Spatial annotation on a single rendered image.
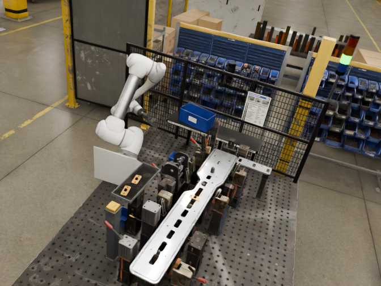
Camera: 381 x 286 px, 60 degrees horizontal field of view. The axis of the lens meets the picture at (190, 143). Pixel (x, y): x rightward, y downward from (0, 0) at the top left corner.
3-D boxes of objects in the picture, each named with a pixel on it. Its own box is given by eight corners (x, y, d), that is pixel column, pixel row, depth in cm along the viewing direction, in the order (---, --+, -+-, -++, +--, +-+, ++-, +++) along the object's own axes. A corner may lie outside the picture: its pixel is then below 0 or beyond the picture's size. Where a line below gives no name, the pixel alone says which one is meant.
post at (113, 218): (114, 262, 211) (114, 214, 187) (104, 257, 213) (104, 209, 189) (121, 253, 217) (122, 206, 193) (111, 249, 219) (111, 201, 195)
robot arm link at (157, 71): (160, 75, 287) (146, 68, 282) (170, 63, 274) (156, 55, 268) (158, 86, 280) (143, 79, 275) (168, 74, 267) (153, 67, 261)
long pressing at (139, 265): (161, 289, 169) (161, 287, 169) (124, 270, 176) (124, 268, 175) (238, 157, 278) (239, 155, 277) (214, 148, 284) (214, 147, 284)
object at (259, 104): (263, 128, 294) (272, 97, 277) (239, 120, 300) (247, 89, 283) (263, 127, 295) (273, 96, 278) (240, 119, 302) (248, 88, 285)
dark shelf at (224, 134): (257, 154, 284) (258, 151, 282) (165, 121, 308) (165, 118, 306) (263, 142, 301) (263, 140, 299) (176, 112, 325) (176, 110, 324)
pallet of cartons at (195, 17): (202, 80, 661) (211, 27, 603) (166, 70, 679) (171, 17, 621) (219, 63, 758) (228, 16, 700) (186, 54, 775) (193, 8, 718)
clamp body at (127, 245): (129, 289, 197) (131, 251, 177) (113, 281, 200) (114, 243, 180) (138, 277, 205) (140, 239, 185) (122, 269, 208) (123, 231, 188)
